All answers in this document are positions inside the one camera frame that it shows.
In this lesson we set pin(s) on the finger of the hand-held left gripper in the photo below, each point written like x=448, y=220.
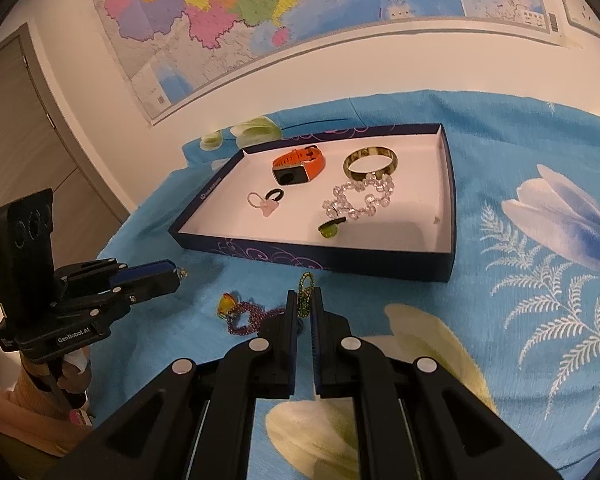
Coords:
x=147, y=267
x=155, y=284

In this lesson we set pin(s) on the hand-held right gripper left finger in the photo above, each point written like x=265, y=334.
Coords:
x=285, y=330

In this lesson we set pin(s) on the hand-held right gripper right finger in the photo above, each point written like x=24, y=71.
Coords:
x=322, y=330

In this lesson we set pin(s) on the dark blue box tray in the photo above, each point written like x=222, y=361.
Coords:
x=405, y=230

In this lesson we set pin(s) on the orange smart watch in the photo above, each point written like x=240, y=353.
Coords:
x=292, y=176

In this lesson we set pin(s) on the olive bangle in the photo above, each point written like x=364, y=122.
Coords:
x=367, y=151

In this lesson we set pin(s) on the person's left forearm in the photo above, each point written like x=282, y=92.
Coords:
x=25, y=420

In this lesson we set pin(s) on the person's left hand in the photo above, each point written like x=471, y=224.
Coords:
x=75, y=365

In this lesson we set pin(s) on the grey wooden door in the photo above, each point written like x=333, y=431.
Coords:
x=25, y=135

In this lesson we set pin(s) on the blue floral bed sheet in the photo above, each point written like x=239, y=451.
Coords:
x=505, y=310

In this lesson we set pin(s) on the colourful wall map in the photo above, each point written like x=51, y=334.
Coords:
x=205, y=10

